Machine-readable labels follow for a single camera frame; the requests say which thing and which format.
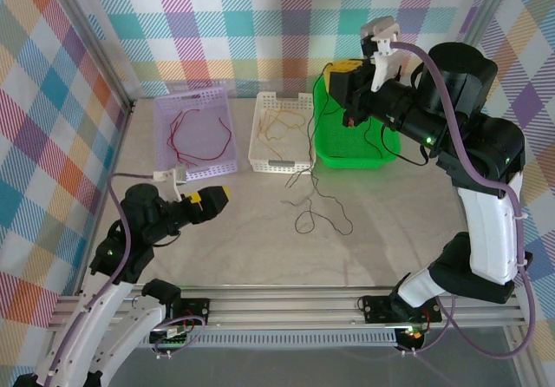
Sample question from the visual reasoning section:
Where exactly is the thin red wire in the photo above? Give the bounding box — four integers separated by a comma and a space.
167, 109, 199, 165
171, 115, 192, 165
180, 116, 233, 165

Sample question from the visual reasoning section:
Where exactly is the green plastic basket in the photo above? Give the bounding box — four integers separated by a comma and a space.
312, 76, 402, 170

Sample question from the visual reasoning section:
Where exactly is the white plastic basket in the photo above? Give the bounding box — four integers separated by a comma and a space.
248, 90, 317, 174

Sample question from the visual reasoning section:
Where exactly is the purple plastic basket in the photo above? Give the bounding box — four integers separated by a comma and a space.
153, 86, 241, 187

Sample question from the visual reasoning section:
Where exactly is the green terminal control board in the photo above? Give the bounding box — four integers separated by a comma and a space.
149, 324, 196, 350

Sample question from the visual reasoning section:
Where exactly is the small control board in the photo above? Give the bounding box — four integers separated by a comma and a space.
397, 325, 430, 345

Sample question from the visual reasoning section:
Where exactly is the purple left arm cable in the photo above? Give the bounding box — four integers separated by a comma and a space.
45, 172, 207, 377

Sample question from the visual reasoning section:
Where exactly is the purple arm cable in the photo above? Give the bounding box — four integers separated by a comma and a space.
389, 42, 539, 359
45, 172, 207, 377

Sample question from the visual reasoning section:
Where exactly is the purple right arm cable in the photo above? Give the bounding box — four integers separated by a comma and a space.
389, 42, 539, 359

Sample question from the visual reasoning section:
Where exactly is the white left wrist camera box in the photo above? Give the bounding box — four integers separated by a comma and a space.
151, 167, 188, 201

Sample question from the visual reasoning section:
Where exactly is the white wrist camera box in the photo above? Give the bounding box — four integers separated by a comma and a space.
359, 16, 402, 93
151, 167, 188, 201

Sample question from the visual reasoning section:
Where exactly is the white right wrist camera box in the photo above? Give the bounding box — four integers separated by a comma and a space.
359, 16, 402, 93

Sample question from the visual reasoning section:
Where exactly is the aluminium table side rail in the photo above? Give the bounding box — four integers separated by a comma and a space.
97, 102, 135, 227

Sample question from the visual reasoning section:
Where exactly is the aluminium frame post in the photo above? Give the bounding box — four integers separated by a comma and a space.
461, 0, 519, 48
50, 0, 135, 113

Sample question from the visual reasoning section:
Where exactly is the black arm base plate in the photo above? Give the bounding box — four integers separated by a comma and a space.
173, 296, 212, 327
362, 294, 443, 324

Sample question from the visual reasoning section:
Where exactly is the aluminium mounting rail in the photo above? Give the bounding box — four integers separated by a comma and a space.
47, 285, 528, 331

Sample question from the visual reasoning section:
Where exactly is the grey slotted cable duct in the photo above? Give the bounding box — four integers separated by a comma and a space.
64, 333, 400, 349

